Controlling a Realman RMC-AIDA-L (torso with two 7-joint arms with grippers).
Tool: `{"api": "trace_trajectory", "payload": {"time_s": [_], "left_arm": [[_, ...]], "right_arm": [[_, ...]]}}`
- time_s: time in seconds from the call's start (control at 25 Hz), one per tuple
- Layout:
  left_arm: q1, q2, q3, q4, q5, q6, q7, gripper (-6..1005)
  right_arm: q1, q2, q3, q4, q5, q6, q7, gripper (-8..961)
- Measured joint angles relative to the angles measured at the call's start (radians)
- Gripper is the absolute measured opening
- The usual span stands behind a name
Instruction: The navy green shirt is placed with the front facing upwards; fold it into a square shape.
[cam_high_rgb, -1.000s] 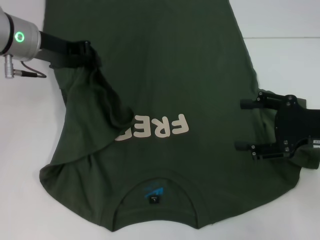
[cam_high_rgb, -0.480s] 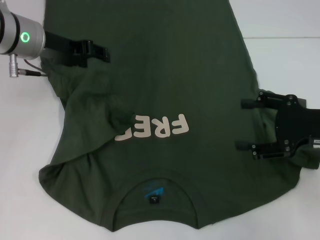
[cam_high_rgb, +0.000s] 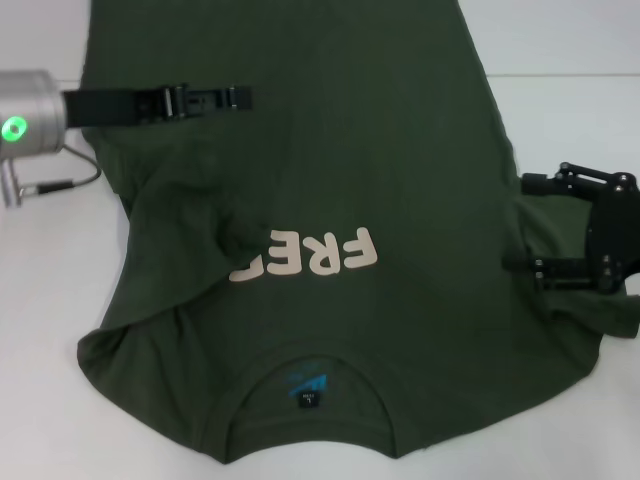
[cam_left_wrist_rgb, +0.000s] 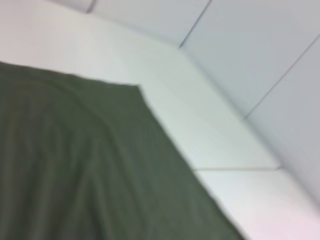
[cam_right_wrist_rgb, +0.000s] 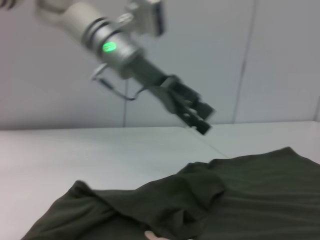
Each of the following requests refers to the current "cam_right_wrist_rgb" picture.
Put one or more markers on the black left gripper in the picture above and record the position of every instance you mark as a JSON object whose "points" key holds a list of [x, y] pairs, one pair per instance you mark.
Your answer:
{"points": [[150, 72]]}

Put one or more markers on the dark green FREE! shirt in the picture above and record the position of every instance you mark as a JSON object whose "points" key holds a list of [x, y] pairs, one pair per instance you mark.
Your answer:
{"points": [[225, 195]]}

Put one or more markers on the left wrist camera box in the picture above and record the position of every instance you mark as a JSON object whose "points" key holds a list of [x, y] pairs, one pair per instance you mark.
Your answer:
{"points": [[147, 15]]}

